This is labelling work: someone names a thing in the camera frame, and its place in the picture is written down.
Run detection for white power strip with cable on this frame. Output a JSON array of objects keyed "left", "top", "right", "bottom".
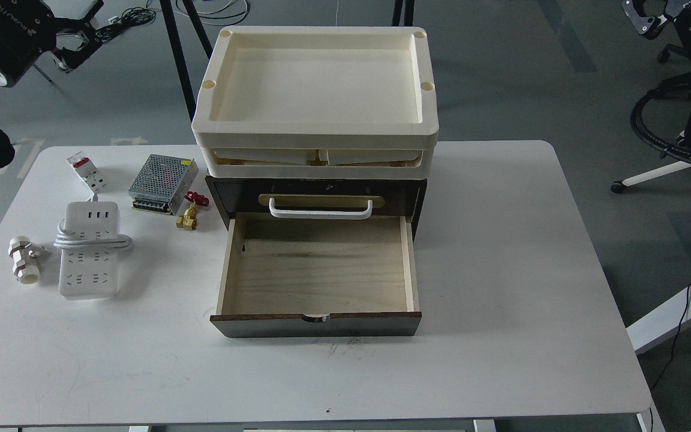
[{"left": 54, "top": 200, "right": 132, "bottom": 301}]

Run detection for brass valve red handle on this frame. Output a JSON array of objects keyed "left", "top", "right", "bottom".
[{"left": 175, "top": 191, "right": 209, "bottom": 231}]

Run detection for white red circuit breaker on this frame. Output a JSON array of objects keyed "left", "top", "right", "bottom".
[{"left": 66, "top": 151, "right": 107, "bottom": 194}]

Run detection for black floor cables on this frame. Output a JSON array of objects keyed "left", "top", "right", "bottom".
[{"left": 92, "top": 0, "right": 250, "bottom": 44}]

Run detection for open wooden drawer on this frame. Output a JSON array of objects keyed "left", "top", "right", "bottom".
[{"left": 210, "top": 214, "right": 422, "bottom": 337}]

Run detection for metal mesh power supply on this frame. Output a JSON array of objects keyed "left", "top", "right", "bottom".
[{"left": 127, "top": 155, "right": 199, "bottom": 214}]

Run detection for white office chair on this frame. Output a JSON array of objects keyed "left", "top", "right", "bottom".
[{"left": 611, "top": 161, "right": 691, "bottom": 194}]

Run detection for white drawer handle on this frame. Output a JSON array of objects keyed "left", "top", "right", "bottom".
[{"left": 268, "top": 197, "right": 374, "bottom": 221}]

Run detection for white side table edge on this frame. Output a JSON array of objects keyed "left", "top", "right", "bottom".
[{"left": 626, "top": 284, "right": 691, "bottom": 355}]

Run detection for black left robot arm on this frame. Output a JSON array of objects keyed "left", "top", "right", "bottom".
[{"left": 0, "top": 1, "right": 103, "bottom": 87}]

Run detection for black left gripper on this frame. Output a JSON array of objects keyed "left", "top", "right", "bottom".
[{"left": 46, "top": 1, "right": 104, "bottom": 73}]

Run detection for cream plastic stacked trays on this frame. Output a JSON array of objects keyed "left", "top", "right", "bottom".
[{"left": 192, "top": 26, "right": 439, "bottom": 179}]

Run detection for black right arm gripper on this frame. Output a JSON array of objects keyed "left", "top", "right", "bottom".
[{"left": 621, "top": 1, "right": 691, "bottom": 40}]

